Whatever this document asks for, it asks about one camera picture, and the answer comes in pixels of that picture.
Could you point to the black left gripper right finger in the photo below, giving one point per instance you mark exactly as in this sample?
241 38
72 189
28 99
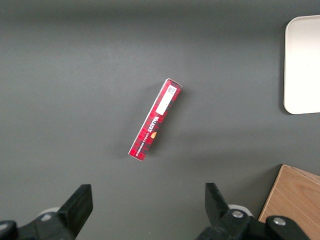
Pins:
220 215

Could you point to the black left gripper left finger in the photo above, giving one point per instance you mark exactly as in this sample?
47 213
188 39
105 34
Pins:
72 212

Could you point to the red tartan shortbread box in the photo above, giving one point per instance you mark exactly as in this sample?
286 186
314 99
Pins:
155 120

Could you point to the white plastic tray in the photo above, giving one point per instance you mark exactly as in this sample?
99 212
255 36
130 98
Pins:
303 65

